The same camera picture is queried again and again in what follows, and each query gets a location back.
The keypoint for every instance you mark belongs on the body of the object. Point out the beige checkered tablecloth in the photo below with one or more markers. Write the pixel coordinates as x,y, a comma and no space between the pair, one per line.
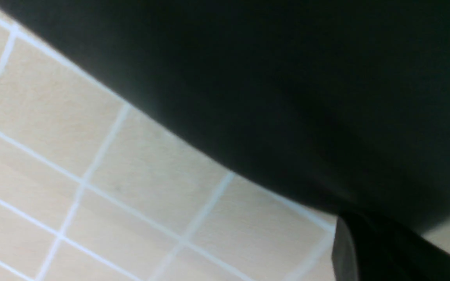
93,189

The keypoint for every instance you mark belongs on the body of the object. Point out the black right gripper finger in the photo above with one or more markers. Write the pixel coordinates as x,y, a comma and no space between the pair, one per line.
375,248

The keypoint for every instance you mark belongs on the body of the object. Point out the dark gray long-sleeved shirt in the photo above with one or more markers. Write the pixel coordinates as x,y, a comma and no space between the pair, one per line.
336,104

